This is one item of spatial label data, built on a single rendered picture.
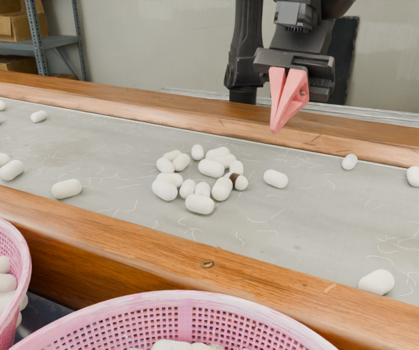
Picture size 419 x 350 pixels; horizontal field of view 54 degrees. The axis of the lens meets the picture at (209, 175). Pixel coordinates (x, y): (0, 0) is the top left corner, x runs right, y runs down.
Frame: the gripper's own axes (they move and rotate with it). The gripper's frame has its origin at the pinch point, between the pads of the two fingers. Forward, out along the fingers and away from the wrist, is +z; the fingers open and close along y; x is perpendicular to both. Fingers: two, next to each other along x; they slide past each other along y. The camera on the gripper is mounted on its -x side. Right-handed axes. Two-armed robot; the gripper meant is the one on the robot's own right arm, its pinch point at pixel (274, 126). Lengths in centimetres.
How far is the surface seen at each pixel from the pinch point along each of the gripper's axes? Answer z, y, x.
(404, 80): -121, 11, 163
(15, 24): -86, -214, 110
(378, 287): 16.8, 15.7, -9.0
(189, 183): 11.0, -6.9, -2.7
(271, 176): 6.1, 1.2, 1.8
